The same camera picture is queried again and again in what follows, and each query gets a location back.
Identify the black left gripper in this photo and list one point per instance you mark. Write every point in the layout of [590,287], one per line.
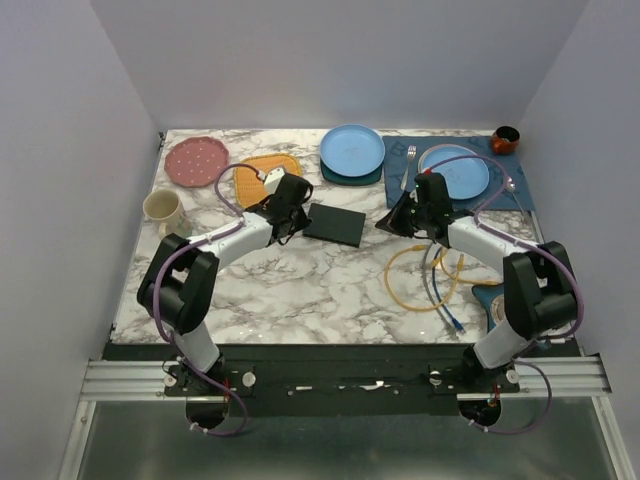
[302,222]

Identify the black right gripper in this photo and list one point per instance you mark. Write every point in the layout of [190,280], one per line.
[392,221]

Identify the black network switch box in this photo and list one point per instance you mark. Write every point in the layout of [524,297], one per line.
[335,225]

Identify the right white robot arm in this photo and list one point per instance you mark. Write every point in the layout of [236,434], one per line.
[539,287]

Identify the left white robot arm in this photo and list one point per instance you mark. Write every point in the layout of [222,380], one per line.
[178,286]

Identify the orange woven square mat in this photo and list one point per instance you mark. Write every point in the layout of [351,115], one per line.
[249,189]

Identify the dark teal square plate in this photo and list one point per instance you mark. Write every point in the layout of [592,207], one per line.
[341,180]

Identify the silver fork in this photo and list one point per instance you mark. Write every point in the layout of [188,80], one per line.
[410,156]

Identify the light blue plate on placemat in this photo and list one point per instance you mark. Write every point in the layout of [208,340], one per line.
[466,178]

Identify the light blue plate on stack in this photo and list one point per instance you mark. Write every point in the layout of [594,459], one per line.
[352,150]

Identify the pink dotted plate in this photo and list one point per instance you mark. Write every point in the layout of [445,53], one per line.
[196,162]

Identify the blue cloth placemat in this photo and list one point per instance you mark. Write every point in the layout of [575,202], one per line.
[505,166]

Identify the blue star shaped dish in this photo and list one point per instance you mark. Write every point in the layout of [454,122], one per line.
[491,298]

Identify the silver spoon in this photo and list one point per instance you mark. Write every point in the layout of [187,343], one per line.
[511,188]

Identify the cream ceramic mug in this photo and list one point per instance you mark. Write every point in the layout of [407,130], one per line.
[164,208]

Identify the brown lacquer cup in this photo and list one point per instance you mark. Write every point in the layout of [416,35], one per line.
[504,140]

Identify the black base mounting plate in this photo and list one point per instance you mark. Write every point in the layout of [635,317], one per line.
[333,380]

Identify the aluminium frame rail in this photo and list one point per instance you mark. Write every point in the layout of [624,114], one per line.
[569,377]

